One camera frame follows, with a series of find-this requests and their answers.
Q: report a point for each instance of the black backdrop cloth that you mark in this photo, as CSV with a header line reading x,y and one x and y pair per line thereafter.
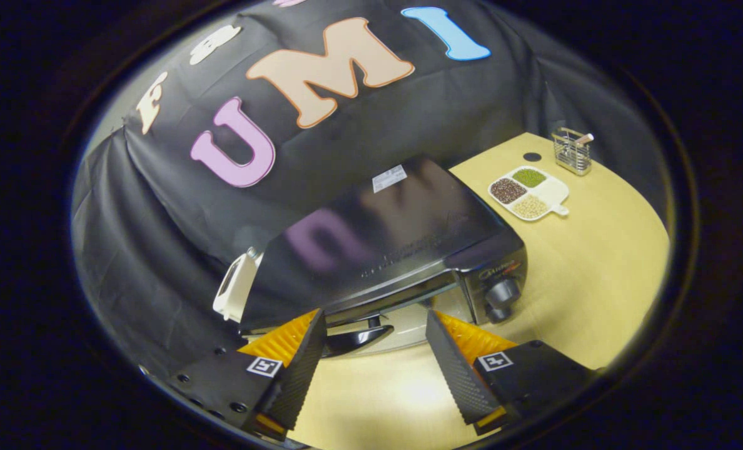
x,y
146,250

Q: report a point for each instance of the black toaster oven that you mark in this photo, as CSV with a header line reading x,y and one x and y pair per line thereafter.
x,y
396,231

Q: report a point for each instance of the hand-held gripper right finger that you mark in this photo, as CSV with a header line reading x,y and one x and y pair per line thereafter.
x,y
456,375

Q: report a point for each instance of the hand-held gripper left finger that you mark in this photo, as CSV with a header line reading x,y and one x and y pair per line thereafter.
x,y
299,375

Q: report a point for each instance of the black round table grommet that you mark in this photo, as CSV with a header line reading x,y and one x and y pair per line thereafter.
x,y
532,157

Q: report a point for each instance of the white divided plate with beans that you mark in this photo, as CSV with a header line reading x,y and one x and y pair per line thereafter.
x,y
528,194

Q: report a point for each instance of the white pop-up toaster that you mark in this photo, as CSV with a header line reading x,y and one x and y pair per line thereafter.
x,y
237,290

